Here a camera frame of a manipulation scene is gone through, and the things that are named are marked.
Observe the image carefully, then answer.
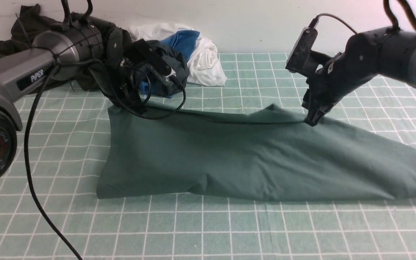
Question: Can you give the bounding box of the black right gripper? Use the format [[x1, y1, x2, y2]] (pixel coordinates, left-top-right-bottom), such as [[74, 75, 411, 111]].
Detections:
[[302, 51, 378, 127]]

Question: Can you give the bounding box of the green checkered tablecloth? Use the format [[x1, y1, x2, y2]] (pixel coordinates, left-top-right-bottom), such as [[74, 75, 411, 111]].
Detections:
[[0, 53, 416, 260]]

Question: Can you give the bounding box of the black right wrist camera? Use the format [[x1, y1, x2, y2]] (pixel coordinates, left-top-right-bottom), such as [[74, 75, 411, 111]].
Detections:
[[286, 27, 319, 78]]

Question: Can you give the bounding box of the black right camera cable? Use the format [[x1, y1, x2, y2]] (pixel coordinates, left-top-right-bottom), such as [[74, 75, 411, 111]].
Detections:
[[308, 13, 358, 35]]

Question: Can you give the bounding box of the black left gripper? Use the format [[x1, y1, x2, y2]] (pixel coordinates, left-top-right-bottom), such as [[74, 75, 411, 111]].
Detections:
[[89, 27, 147, 115]]

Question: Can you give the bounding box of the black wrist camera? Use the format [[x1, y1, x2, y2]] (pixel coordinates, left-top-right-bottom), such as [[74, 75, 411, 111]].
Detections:
[[286, 27, 319, 78], [123, 39, 176, 87]]

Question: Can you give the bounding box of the dark olive crumpled garment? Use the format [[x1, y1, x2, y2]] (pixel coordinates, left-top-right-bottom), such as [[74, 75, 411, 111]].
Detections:
[[0, 4, 116, 91]]

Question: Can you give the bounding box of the blue crumpled garment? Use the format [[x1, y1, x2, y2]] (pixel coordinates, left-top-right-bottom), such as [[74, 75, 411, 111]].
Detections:
[[136, 30, 200, 98]]

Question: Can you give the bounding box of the green long-sleeve top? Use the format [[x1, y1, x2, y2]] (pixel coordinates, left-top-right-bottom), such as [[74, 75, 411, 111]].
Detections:
[[96, 105, 416, 202]]

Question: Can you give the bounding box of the white crumpled garment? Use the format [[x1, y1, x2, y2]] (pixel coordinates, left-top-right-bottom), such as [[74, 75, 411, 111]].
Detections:
[[129, 23, 227, 87]]

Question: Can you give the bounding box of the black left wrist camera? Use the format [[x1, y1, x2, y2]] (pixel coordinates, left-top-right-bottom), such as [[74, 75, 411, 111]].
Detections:
[[123, 39, 176, 87]]

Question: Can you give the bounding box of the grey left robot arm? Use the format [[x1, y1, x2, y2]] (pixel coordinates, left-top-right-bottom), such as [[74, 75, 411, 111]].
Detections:
[[0, 20, 130, 177]]

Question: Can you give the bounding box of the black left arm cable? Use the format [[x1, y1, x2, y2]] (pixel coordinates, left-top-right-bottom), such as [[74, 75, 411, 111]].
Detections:
[[23, 58, 187, 260]]

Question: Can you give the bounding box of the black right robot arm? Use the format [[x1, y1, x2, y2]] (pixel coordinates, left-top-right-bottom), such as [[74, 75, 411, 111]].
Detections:
[[303, 28, 416, 126]]

